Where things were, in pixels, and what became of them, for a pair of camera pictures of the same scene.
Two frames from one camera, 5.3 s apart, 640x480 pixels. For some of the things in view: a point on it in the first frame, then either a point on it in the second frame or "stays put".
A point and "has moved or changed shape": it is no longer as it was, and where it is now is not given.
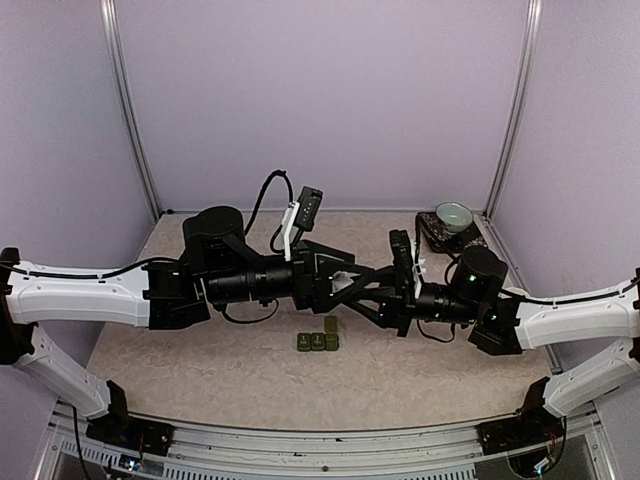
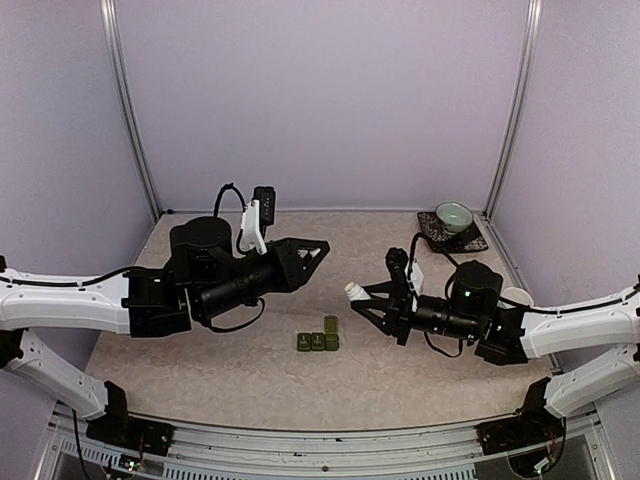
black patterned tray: (444, 240) stays put
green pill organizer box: (320, 341) stays put
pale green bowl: (454, 216) stays put
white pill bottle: (341, 279) has moved or changed shape
